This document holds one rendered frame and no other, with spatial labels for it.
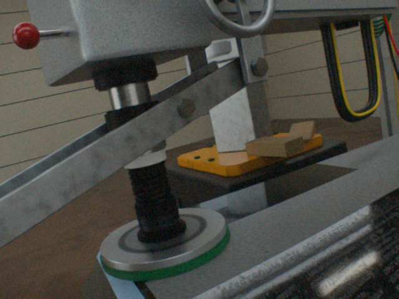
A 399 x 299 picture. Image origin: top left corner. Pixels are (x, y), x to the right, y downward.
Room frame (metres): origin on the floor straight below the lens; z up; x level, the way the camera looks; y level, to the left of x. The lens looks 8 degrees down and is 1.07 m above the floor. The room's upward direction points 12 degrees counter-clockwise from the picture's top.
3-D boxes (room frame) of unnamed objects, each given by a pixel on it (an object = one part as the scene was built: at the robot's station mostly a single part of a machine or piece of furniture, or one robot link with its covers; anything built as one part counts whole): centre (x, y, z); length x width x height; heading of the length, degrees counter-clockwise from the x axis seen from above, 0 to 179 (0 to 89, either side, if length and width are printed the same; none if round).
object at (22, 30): (0.44, 0.15, 1.17); 0.08 x 0.03 x 0.03; 124
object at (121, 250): (0.57, 0.08, 0.84); 0.21 x 0.21 x 0.01
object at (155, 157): (0.57, 0.08, 0.99); 0.07 x 0.07 x 0.04
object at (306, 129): (1.46, -0.44, 0.80); 0.20 x 0.10 x 0.05; 153
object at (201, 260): (0.57, 0.08, 0.84); 0.22 x 0.22 x 0.04
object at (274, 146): (1.29, -0.28, 0.81); 0.20 x 0.10 x 0.05; 34
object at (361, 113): (0.93, -0.46, 1.05); 0.23 x 0.03 x 0.32; 124
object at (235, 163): (1.54, -0.22, 0.76); 0.49 x 0.49 x 0.05; 26
